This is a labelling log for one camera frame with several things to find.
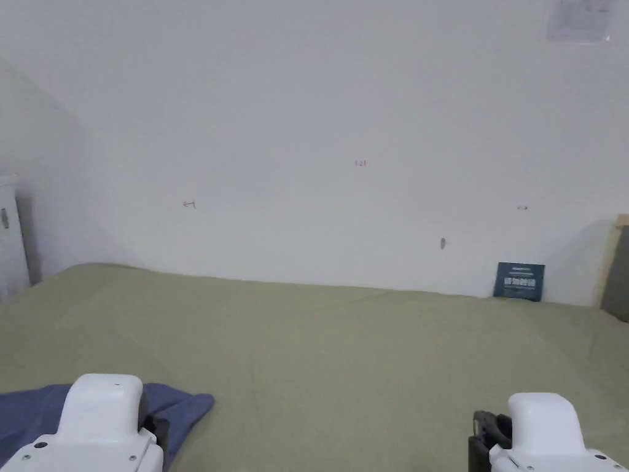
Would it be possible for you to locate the wooden framed board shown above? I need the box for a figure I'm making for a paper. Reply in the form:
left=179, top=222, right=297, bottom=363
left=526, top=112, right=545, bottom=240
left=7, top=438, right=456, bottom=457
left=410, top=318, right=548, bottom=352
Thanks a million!
left=593, top=213, right=629, bottom=323

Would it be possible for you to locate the dark blue card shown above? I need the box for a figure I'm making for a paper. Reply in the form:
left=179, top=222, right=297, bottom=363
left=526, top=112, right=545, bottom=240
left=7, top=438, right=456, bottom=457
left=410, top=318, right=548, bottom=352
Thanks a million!
left=493, top=262, right=546, bottom=302

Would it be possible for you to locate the blue garment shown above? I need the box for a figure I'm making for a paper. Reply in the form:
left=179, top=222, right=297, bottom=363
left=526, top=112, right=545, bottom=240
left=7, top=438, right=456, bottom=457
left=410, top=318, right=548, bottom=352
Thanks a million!
left=0, top=382, right=216, bottom=468

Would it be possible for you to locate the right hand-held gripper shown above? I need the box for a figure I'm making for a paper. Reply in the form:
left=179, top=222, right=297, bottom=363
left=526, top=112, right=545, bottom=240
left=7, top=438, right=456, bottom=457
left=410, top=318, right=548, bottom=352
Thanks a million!
left=466, top=391, right=629, bottom=472

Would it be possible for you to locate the white paper sheet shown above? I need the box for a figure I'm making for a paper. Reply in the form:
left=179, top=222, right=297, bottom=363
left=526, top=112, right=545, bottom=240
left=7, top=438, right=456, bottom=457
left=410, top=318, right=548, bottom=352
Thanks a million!
left=545, top=0, right=612, bottom=45

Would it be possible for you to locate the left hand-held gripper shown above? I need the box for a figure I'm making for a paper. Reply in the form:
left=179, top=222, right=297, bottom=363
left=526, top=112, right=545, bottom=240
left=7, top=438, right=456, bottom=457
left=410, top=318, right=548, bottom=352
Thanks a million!
left=0, top=373, right=171, bottom=472

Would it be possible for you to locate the bed with pale green sheet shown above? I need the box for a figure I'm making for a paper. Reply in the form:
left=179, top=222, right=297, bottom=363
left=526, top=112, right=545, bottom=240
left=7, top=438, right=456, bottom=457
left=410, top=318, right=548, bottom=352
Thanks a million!
left=0, top=262, right=629, bottom=472

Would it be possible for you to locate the white cabinet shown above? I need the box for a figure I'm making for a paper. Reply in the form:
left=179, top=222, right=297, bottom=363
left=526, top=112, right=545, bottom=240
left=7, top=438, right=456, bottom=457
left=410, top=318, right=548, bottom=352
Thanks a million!
left=0, top=174, right=37, bottom=302

